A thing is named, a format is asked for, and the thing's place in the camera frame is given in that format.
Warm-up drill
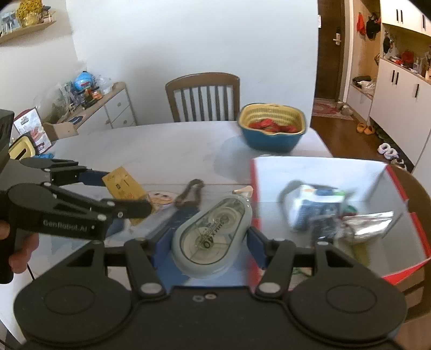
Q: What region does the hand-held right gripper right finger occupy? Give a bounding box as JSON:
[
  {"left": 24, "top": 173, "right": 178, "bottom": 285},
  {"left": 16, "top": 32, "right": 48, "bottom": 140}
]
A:
[{"left": 247, "top": 225, "right": 369, "bottom": 298}]

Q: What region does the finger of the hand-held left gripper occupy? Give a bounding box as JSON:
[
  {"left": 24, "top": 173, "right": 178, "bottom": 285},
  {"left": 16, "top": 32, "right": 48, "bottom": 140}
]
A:
[
  {"left": 20, "top": 157, "right": 110, "bottom": 188},
  {"left": 44, "top": 183, "right": 153, "bottom": 220}
]

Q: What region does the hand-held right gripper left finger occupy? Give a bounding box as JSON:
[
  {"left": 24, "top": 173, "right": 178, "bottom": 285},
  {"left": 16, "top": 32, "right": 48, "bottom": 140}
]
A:
[{"left": 65, "top": 225, "right": 176, "bottom": 297}]

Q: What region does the yellow box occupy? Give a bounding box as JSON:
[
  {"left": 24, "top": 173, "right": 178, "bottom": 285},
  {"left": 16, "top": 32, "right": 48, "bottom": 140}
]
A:
[{"left": 102, "top": 166, "right": 148, "bottom": 227}]

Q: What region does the grey correction tape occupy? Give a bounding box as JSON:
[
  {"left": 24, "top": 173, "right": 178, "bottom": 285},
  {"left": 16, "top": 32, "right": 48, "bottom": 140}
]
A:
[{"left": 171, "top": 186, "right": 254, "bottom": 279}]

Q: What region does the red cardboard box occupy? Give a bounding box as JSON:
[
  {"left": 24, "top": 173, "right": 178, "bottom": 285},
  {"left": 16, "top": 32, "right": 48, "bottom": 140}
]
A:
[{"left": 249, "top": 156, "right": 431, "bottom": 286}]

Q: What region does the silver foil packet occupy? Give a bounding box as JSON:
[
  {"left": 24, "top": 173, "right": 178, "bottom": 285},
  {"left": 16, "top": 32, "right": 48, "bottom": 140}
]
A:
[{"left": 340, "top": 211, "right": 403, "bottom": 243}]

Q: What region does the person's left hand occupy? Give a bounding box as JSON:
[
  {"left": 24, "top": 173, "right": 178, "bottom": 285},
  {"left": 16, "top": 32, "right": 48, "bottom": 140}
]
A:
[{"left": 0, "top": 222, "right": 40, "bottom": 274}]

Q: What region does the cartoon face card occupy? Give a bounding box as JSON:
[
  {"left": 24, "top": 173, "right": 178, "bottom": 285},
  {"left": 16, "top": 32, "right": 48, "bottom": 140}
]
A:
[{"left": 145, "top": 190, "right": 176, "bottom": 212}]

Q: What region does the brown cardboard box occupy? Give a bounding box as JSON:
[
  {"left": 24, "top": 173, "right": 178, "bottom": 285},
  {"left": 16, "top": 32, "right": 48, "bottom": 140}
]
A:
[{"left": 42, "top": 121, "right": 80, "bottom": 141}]

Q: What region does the white blue packet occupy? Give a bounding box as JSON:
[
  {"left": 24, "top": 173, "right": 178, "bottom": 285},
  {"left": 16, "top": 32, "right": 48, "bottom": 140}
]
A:
[{"left": 281, "top": 182, "right": 347, "bottom": 233}]

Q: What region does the small black pouch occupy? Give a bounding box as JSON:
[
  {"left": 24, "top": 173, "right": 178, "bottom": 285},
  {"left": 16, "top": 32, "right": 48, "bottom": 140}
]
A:
[{"left": 313, "top": 215, "right": 341, "bottom": 243}]

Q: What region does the yellow holder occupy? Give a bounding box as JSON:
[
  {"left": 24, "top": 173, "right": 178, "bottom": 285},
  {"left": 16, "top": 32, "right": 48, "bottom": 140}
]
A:
[{"left": 8, "top": 138, "right": 36, "bottom": 161}]

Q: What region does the white drawer sideboard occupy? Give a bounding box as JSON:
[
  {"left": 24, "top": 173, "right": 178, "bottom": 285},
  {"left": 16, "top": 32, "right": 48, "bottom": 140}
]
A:
[{"left": 42, "top": 82, "right": 138, "bottom": 142}]

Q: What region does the red white printed package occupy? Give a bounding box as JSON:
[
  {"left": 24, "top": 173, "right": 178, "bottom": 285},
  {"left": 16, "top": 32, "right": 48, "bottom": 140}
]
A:
[{"left": 13, "top": 107, "right": 53, "bottom": 152}]

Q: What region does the blue round toy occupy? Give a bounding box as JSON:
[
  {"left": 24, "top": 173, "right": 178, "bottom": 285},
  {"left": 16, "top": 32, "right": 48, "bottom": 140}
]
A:
[{"left": 75, "top": 71, "right": 95, "bottom": 92}]

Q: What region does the blue bowl with woven lining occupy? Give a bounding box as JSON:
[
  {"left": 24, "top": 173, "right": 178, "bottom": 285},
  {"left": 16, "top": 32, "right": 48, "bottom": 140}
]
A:
[{"left": 237, "top": 103, "right": 308, "bottom": 153}]

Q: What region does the pile of red trinkets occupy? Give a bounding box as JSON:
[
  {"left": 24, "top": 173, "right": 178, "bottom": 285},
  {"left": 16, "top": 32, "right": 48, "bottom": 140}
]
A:
[{"left": 248, "top": 118, "right": 299, "bottom": 134}]

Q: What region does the patterned doormat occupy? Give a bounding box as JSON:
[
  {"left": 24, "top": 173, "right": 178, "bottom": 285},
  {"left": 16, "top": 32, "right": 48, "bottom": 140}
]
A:
[{"left": 311, "top": 101, "right": 354, "bottom": 122}]

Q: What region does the white spotted slippers pair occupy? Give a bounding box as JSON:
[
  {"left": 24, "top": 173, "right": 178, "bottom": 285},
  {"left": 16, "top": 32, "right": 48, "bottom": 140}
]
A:
[{"left": 379, "top": 143, "right": 400, "bottom": 160}]

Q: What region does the gold ornament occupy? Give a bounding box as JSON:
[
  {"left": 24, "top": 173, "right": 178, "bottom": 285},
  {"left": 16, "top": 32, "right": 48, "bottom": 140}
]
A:
[{"left": 17, "top": 0, "right": 44, "bottom": 26}]

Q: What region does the brown door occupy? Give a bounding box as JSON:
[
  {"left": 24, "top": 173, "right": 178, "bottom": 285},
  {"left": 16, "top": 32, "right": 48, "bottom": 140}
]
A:
[{"left": 318, "top": 0, "right": 354, "bottom": 102}]

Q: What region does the black hat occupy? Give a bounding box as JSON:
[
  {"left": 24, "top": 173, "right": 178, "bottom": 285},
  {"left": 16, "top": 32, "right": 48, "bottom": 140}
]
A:
[{"left": 366, "top": 13, "right": 381, "bottom": 40}]

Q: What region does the wooden wall shelf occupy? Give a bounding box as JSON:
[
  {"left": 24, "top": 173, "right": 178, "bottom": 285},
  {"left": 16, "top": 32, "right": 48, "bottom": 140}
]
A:
[{"left": 0, "top": 12, "right": 56, "bottom": 44}]

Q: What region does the white wooden wall cabinet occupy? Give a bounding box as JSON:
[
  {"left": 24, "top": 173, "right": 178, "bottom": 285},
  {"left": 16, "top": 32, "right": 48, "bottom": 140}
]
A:
[{"left": 345, "top": 0, "right": 431, "bottom": 169}]

